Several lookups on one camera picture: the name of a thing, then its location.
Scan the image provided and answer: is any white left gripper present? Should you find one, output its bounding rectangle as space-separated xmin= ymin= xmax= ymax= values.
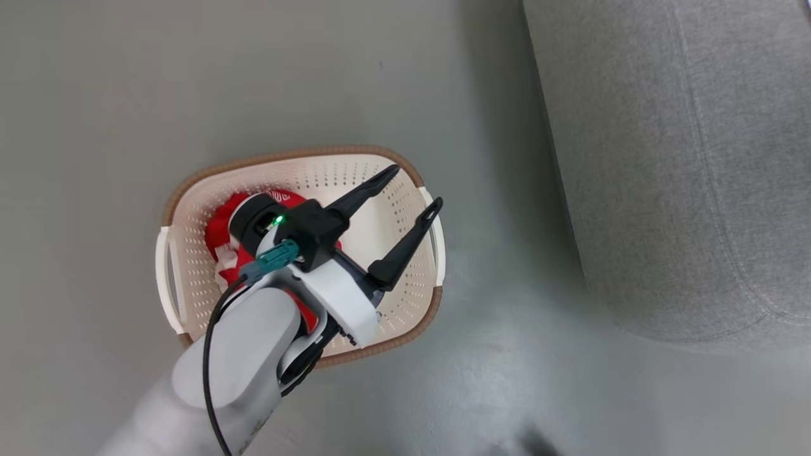
xmin=293 ymin=166 xmax=444 ymax=348

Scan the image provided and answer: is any red and white garment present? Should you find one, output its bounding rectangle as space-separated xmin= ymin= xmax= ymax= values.
xmin=204 ymin=187 xmax=343 ymax=336

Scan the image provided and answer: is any grey fabric sofa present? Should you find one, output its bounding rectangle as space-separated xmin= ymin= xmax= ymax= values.
xmin=523 ymin=0 xmax=811 ymax=346

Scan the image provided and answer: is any cream perforated laundry basket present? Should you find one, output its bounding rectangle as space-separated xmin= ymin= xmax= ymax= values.
xmin=155 ymin=146 xmax=446 ymax=369

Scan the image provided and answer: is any teal cable connector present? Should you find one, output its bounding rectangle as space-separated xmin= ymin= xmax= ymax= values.
xmin=239 ymin=239 xmax=299 ymax=284

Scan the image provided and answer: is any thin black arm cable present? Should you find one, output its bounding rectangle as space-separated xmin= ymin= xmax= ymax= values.
xmin=201 ymin=275 xmax=248 ymax=456

